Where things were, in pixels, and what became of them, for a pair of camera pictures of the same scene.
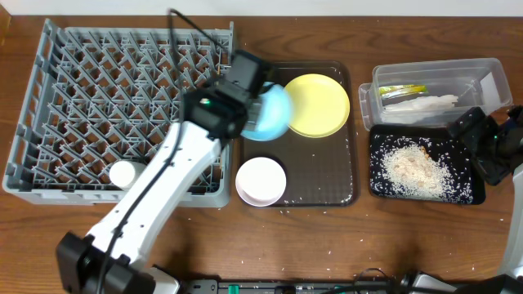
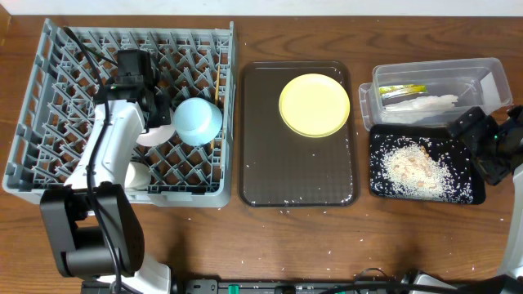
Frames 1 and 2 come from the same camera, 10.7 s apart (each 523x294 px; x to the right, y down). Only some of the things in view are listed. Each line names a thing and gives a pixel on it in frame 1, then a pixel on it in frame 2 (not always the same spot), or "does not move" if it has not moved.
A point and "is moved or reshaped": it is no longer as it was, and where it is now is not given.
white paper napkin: (422, 110) does not move
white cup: (124, 173) does not move
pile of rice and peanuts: (411, 169) does not move
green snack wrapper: (392, 91) does not move
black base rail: (197, 286) does not move
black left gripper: (253, 113) -> (159, 111)
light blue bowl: (274, 114) is moved or reshaped
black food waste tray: (422, 164) does not move
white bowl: (261, 182) -> (156, 135)
